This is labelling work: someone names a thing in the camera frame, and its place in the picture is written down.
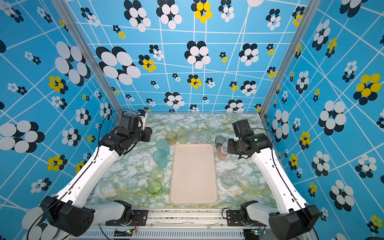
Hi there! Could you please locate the aluminium corner post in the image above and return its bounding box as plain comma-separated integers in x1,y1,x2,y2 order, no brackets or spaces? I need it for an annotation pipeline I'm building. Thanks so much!
52,1,122,111
259,0,321,117

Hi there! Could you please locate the amber yellow plastic cup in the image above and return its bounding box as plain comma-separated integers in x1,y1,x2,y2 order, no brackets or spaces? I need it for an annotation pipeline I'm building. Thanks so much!
166,131,177,146

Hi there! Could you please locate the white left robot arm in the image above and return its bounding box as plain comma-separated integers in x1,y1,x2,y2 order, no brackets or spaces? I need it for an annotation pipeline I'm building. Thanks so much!
40,110,153,240

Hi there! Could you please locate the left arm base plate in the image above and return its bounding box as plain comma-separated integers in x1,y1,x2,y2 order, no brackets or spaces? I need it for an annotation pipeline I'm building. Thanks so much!
105,210,149,227

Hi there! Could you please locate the teal textured cup near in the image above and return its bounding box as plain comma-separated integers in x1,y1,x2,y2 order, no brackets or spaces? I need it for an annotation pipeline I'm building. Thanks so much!
153,150,168,168

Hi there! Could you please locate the right aluminium corner post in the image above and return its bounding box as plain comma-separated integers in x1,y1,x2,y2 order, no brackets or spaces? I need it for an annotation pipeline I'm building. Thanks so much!
259,0,321,117

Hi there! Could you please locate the left aluminium corner post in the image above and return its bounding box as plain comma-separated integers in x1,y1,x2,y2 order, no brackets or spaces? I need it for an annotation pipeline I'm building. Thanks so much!
52,1,122,111

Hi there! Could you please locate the clear textured plastic cup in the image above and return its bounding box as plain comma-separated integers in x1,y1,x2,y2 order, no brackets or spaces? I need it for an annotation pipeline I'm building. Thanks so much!
188,131,199,144

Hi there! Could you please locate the large clear plastic cup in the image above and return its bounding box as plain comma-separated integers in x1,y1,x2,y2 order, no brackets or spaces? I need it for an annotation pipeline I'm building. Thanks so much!
221,171,237,189

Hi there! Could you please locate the teal textured cup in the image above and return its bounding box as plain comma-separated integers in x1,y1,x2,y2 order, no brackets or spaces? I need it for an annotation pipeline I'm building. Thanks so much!
153,150,168,168
156,139,170,156

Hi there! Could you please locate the pale green plastic cup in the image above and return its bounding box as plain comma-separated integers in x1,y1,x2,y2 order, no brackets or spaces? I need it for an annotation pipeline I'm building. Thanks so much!
151,167,165,182

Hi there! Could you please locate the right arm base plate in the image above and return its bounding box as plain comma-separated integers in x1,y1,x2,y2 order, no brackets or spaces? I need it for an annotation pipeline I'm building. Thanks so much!
224,210,265,228

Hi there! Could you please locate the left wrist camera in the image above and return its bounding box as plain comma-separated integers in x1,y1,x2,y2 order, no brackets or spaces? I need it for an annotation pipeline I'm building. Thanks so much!
137,110,148,130

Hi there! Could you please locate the small clear faceted glass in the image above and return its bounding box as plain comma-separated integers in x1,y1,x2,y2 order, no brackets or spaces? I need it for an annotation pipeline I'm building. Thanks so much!
200,134,208,144

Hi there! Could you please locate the pale pink plastic tray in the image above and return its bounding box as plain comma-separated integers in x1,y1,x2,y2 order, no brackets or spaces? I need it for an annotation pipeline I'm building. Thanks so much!
170,144,219,205

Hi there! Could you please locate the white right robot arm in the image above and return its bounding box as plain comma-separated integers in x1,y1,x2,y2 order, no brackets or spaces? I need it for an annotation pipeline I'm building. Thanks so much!
227,120,321,240

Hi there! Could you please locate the aluminium front rail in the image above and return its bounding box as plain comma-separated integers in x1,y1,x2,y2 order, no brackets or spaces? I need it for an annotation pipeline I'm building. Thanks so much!
55,207,318,240

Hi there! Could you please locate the light green textured cup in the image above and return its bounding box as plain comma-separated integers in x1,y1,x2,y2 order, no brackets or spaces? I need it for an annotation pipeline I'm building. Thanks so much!
177,128,189,144

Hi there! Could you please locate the pink textured plastic cup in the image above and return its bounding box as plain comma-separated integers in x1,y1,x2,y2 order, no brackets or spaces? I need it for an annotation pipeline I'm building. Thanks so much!
217,146,228,160

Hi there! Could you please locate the dark grey plastic cup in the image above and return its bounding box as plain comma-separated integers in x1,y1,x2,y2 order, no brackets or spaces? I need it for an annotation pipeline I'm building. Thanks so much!
215,136,227,149

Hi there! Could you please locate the bright green plastic cup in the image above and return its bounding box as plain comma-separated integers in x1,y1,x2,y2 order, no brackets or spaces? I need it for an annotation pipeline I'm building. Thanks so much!
147,180,163,195

